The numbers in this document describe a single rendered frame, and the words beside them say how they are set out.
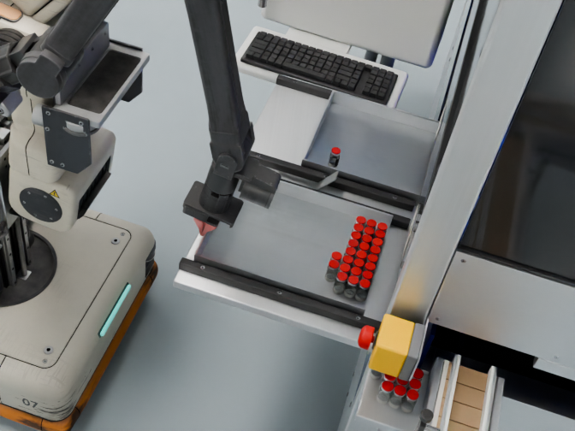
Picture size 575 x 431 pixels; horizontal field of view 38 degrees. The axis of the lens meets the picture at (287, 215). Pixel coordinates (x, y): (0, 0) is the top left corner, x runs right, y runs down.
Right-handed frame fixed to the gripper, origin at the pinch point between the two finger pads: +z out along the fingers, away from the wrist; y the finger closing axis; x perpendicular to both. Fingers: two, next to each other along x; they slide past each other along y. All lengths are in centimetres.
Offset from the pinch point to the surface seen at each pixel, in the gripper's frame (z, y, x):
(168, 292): 94, -8, 48
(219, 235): 2.7, 3.1, 2.7
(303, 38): 12, 0, 87
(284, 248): 0.4, 16.0, 4.6
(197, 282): 2.8, 3.1, -9.9
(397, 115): -4, 29, 53
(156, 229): 97, -22, 71
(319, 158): 0.5, 15.8, 33.0
